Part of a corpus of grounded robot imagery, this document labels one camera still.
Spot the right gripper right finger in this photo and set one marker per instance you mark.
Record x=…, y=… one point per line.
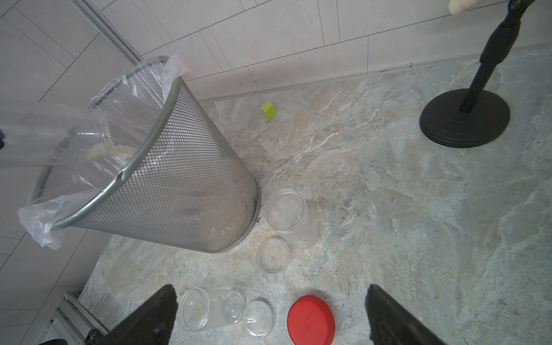
x=391, y=323

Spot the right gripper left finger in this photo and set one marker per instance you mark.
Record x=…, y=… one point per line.
x=151, y=323

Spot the red jar lid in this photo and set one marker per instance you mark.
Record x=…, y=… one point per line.
x=311, y=321

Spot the clear jar lid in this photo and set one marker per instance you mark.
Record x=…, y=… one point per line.
x=273, y=256
x=257, y=320

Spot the clear rice jar with lid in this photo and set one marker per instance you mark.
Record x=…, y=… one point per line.
x=289, y=215

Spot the grey mesh waste bin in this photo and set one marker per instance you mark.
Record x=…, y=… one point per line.
x=162, y=172

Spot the clear plastic bin liner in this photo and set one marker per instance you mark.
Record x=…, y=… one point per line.
x=82, y=149

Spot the black stand with round base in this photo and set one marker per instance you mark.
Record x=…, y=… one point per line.
x=472, y=117

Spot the small green cube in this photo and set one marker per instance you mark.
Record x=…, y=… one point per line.
x=269, y=110

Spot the beige handle on stand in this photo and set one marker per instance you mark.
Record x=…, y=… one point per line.
x=460, y=6

